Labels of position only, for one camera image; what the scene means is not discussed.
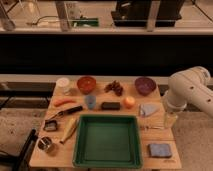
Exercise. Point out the translucent grey gripper body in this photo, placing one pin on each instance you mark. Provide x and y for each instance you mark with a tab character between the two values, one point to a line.
170	116

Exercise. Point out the yellow-orange apple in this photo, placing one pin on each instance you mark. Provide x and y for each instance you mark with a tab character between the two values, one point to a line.
129	102

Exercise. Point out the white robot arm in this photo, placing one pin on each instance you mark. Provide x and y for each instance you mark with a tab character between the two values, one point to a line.
187	86

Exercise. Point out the crumpled light blue cloth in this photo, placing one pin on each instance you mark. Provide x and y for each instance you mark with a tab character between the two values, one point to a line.
146	110

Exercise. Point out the silver fork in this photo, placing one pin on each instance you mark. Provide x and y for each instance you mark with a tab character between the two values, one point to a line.
150	127

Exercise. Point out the blue folded cloth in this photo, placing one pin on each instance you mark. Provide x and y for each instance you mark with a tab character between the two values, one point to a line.
160	150

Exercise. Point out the purple bowl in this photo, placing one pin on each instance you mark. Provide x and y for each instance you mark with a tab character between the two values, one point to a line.
145	85

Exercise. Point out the bunch of dark grapes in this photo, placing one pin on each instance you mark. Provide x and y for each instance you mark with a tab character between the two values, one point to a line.
115	86

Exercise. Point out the black rectangular sponge block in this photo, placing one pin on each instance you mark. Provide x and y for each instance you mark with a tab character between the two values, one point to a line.
110	106

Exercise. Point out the green plastic tray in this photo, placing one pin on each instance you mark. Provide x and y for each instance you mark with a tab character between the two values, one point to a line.
107	141

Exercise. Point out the light blue cup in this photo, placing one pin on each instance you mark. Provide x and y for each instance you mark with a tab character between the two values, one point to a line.
90	101

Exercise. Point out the orange-red bowl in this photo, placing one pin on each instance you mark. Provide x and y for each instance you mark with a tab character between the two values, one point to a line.
86	84

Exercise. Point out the black machine on shelf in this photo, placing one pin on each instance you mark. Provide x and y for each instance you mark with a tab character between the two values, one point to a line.
134	13

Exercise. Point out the orange carrot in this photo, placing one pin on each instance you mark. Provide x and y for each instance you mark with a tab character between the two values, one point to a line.
63	101

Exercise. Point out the small black square tin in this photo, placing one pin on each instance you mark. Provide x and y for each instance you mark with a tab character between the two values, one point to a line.
50	125

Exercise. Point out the green board on shelf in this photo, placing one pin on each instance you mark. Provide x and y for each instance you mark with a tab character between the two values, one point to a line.
85	22

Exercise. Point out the small metal cup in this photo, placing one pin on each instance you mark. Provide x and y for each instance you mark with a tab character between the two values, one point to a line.
45	144

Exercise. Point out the black handled knife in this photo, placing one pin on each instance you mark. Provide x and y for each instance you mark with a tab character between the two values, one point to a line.
68	111

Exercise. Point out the black chair frame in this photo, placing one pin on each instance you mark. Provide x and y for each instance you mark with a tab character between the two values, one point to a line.
15	161

